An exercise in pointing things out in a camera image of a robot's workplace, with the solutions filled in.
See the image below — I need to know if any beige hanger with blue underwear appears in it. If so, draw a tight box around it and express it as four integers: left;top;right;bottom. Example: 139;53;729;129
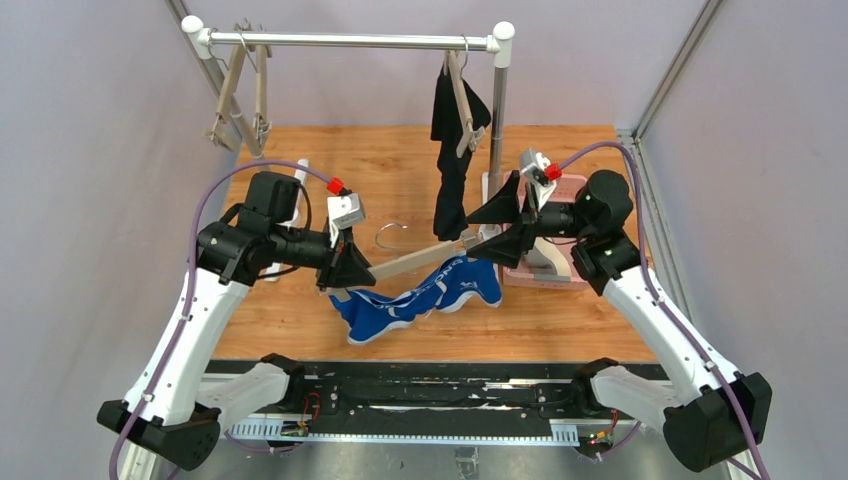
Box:
368;222;482;281

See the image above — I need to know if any blue underwear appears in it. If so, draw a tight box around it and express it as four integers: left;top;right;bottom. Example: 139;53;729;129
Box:
330;255;503;345

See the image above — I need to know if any grey underwear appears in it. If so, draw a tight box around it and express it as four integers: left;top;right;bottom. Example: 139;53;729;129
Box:
524;238;572;283

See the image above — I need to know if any beige clip hanger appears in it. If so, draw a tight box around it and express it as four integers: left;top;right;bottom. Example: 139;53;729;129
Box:
253;45;271;152

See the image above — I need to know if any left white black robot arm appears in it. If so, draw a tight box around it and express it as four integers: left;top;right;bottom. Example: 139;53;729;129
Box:
97;171;375;471

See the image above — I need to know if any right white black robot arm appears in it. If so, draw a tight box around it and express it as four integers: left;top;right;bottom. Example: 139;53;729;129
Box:
467;170;772;472

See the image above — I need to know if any black underwear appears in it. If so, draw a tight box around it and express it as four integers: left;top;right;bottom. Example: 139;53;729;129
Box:
430;70;472;241

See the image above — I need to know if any beige hanger with black underwear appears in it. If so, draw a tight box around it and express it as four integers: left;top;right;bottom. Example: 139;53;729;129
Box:
443;50;485;157

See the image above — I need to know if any empty beige hanger far left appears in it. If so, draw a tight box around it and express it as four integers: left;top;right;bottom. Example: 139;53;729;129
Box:
203;45;249;152

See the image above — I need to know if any pink plastic basket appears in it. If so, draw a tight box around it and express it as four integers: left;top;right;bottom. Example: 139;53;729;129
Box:
501;170;592;291

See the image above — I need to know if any white silver clothes rack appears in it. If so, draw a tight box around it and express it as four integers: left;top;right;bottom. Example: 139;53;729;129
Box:
181;14;517;305

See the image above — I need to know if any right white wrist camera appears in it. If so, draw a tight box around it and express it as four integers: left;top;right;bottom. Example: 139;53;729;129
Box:
519;148;562;208

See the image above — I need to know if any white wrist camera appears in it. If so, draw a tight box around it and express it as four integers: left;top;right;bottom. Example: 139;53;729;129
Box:
519;148;562;208
327;177;366;247

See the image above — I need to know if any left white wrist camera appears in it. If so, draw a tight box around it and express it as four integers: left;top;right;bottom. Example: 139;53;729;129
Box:
327;177;366;247

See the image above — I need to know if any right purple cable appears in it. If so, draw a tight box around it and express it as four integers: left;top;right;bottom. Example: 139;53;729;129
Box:
560;141;772;480

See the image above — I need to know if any purple cable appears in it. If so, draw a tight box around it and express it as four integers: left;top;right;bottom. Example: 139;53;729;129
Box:
560;141;772;480
107;158;333;480

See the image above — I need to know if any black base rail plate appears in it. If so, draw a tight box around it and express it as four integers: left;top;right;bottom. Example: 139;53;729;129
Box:
242;360;647;439

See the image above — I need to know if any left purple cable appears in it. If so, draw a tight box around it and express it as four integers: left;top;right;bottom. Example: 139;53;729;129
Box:
107;158;333;480

